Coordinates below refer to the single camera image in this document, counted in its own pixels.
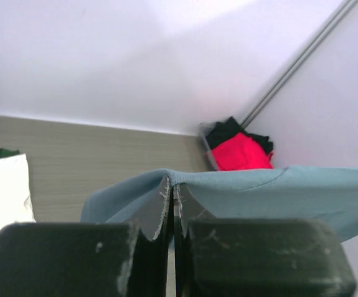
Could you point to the red t shirt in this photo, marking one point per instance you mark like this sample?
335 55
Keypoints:
241 153

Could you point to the grey blue t shirt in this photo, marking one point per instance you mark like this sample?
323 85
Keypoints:
327 194

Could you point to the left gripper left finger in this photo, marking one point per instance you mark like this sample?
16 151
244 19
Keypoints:
89 259

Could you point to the right aluminium frame post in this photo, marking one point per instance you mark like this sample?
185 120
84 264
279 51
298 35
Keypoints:
300 58

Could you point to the black t shirt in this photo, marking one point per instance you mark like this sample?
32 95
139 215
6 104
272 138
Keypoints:
224 131

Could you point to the grey plastic bin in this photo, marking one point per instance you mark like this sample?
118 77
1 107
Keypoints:
203 130

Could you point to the folded white t shirt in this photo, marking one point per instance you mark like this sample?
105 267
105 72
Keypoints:
15 197

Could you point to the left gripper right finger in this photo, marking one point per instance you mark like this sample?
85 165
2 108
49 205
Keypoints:
255 257

